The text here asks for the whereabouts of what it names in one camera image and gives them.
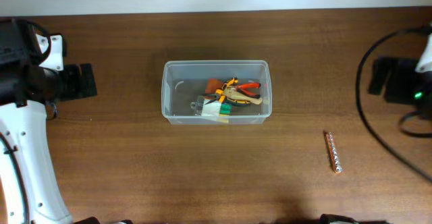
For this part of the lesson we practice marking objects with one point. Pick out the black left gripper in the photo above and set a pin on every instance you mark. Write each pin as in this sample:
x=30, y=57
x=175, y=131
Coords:
x=87, y=80

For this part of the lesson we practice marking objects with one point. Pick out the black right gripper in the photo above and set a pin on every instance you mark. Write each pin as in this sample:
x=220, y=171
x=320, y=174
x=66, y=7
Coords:
x=376, y=75

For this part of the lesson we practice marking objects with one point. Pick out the clear plastic container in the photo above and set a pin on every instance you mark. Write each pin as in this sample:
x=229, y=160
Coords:
x=184, y=81

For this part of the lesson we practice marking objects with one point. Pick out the orange scraper with wooden handle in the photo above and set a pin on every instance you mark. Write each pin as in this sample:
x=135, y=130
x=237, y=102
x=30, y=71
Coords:
x=232, y=92

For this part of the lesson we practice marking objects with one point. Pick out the orange black long-nose pliers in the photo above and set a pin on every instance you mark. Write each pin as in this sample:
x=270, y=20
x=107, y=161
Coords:
x=217, y=90

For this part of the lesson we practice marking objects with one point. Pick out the clear box of coloured bits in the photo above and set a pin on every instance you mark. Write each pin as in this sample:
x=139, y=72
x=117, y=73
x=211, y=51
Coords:
x=214, y=111

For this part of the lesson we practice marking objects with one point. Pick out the red handled cutting pliers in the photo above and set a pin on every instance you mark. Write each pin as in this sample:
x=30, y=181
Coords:
x=245, y=89

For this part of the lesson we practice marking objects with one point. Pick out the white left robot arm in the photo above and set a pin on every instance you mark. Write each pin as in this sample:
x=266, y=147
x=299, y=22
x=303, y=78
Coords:
x=33, y=80

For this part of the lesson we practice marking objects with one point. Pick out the orange socket bit rail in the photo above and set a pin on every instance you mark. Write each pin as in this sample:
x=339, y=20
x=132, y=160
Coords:
x=333, y=154

